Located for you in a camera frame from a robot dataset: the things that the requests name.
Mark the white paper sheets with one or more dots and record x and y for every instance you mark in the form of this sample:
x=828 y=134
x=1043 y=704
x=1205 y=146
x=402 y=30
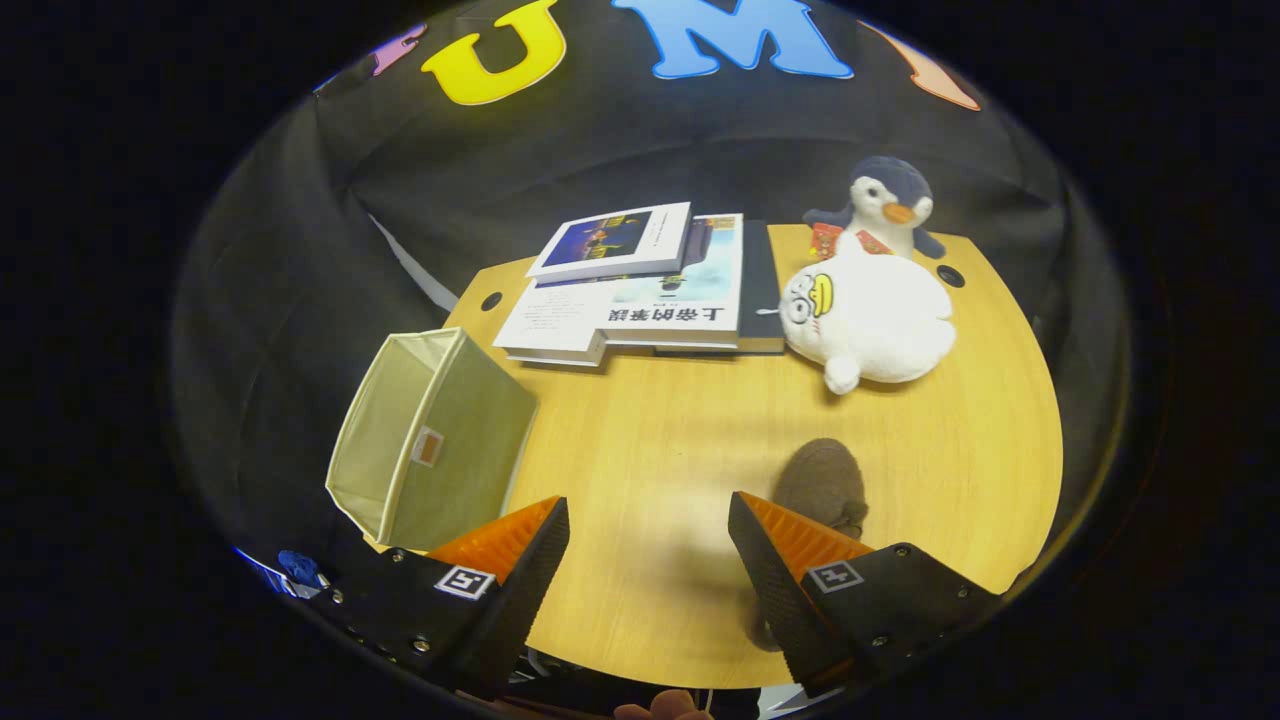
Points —
x=300 y=591

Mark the white book with text cover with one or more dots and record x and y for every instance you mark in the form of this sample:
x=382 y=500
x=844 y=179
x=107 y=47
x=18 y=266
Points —
x=550 y=320

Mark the blue cloth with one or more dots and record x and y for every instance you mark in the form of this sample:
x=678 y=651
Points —
x=298 y=566

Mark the white plush duck toy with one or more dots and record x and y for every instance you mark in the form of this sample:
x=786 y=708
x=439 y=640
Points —
x=880 y=320

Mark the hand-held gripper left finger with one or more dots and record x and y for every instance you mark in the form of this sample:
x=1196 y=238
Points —
x=520 y=600

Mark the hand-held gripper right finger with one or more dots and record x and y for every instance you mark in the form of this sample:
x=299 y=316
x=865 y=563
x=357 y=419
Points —
x=785 y=600

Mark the green fabric storage box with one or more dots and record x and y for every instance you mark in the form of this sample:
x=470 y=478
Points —
x=460 y=430

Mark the penguin plush toy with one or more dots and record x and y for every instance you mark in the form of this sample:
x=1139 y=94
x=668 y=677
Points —
x=890 y=195

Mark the black book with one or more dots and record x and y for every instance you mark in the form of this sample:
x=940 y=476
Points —
x=762 y=290

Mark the brown fuzzy shoe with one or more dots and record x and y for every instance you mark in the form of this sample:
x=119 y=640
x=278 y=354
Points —
x=820 y=480

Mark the white book with sky cover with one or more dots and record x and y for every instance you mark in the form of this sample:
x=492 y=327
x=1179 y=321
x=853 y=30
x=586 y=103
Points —
x=690 y=290

